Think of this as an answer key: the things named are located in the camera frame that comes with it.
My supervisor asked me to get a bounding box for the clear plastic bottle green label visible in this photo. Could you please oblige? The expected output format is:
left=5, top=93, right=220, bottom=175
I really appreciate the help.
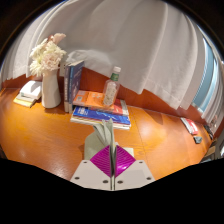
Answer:
left=102, top=66, right=122, bottom=108

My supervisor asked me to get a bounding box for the orange flat book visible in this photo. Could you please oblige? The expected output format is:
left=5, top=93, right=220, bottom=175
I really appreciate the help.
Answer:
left=72, top=89, right=129, bottom=116

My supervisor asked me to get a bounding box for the grey standing book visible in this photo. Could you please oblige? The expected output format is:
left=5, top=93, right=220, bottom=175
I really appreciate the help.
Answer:
left=63, top=63, right=73, bottom=113

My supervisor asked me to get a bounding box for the white wall socket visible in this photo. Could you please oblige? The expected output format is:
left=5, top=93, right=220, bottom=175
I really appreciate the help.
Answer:
left=59, top=61, right=68, bottom=77

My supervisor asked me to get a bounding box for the white ceramic vase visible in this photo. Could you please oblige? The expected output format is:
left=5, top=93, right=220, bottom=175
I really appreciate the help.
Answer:
left=41, top=68, right=62, bottom=109

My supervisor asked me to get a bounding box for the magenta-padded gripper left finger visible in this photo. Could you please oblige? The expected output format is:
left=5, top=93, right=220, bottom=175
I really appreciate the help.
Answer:
left=70, top=144, right=114, bottom=192

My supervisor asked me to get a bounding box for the white and pink flower bouquet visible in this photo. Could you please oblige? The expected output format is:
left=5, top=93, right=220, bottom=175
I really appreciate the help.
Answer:
left=29, top=32, right=68, bottom=78

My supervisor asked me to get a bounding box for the red flat booklet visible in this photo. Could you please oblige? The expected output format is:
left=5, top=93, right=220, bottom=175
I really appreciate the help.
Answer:
left=180, top=116, right=199, bottom=136

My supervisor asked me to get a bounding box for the white curtain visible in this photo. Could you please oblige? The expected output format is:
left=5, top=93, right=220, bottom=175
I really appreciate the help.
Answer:
left=0, top=0, right=224, bottom=124

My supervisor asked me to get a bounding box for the yellow flat book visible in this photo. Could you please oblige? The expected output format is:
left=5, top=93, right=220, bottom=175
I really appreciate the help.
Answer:
left=13, top=93, right=38, bottom=109

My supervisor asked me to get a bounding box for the window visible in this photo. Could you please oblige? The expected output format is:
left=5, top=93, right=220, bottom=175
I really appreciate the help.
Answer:
left=191, top=39, right=218, bottom=114

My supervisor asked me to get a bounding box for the white flat book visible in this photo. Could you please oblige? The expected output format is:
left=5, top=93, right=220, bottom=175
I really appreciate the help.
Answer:
left=19, top=80, right=43, bottom=100

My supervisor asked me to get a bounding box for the blue standing book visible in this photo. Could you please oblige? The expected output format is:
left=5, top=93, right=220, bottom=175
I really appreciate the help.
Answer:
left=68, top=60, right=85, bottom=114

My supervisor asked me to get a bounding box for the blue flat book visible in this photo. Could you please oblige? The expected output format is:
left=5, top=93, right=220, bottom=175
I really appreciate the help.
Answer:
left=69, top=105, right=132, bottom=130

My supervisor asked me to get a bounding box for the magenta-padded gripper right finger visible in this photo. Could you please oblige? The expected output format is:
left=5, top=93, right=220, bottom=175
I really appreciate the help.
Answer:
left=114, top=144, right=156, bottom=192

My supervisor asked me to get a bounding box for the small dark object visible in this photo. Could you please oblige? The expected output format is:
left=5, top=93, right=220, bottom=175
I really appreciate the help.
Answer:
left=193, top=135, right=204, bottom=145

